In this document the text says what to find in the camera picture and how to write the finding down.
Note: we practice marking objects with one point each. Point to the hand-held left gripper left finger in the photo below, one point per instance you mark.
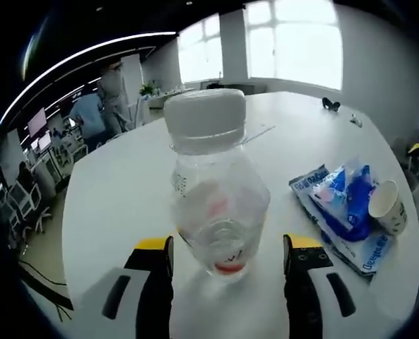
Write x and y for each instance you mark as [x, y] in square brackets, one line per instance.
[152, 282]

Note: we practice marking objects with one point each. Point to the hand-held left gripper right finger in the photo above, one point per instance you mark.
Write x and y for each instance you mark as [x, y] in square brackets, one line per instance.
[304, 282]

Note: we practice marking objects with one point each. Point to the wet wipes pack blue lid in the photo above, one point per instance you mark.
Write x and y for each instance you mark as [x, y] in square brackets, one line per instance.
[357, 254]

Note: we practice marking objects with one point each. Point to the white paper cup green print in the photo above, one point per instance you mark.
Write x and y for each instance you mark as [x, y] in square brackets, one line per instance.
[389, 208]

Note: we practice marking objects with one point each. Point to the blue tissue pack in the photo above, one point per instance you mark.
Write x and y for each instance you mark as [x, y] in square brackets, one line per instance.
[350, 190]

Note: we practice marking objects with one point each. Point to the clear plastic bottle red label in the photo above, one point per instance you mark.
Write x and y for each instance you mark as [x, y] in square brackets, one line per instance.
[209, 141]

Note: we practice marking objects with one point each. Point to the white tabletop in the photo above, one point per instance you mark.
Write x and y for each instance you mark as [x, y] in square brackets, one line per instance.
[124, 197]

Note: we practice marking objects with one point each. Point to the small white object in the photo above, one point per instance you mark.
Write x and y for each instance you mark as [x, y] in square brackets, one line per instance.
[356, 120]

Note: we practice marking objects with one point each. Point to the small black object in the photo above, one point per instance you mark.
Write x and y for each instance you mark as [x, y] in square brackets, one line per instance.
[331, 104]

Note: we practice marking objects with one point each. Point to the green potted plant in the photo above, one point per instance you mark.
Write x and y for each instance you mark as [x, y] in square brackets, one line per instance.
[148, 88]

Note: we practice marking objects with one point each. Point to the pink-lit monitor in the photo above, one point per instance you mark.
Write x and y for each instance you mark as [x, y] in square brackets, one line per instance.
[36, 121]

